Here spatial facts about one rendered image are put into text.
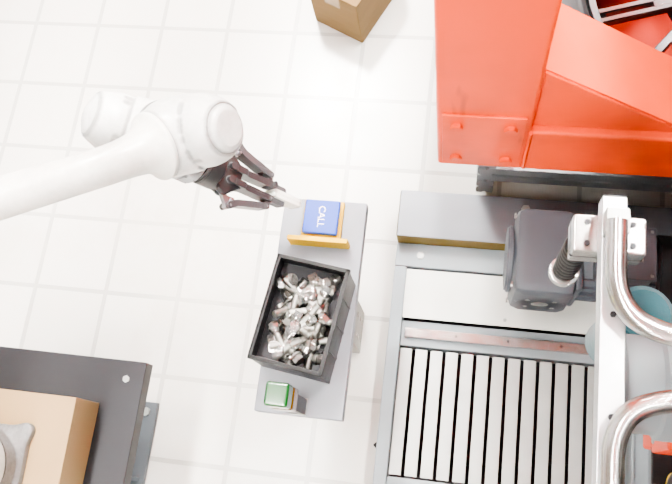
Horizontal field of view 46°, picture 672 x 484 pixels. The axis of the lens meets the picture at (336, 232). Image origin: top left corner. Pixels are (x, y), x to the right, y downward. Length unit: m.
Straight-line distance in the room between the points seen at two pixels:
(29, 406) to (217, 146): 0.83
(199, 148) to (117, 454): 0.85
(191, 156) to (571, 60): 0.59
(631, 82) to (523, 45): 0.28
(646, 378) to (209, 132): 0.65
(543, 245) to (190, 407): 0.96
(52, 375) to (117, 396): 0.16
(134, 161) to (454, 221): 0.99
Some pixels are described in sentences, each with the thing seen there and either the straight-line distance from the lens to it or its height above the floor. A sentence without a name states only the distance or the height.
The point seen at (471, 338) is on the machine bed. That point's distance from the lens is 1.89.
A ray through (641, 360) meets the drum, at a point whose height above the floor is 0.91.
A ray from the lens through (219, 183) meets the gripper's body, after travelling 1.38.
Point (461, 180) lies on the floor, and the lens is 2.08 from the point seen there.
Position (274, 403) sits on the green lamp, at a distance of 1.31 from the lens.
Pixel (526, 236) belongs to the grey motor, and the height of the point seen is 0.41.
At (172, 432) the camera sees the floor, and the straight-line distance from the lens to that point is 2.05.
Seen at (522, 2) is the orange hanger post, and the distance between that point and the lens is 1.06.
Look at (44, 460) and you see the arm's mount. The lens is 1.72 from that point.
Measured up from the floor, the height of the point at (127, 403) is 0.30.
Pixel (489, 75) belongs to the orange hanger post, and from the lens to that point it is 1.22.
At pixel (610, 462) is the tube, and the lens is 0.94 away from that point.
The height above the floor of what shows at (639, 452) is 0.15.
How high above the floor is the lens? 1.94
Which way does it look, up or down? 71 degrees down
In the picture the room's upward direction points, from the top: 23 degrees counter-clockwise
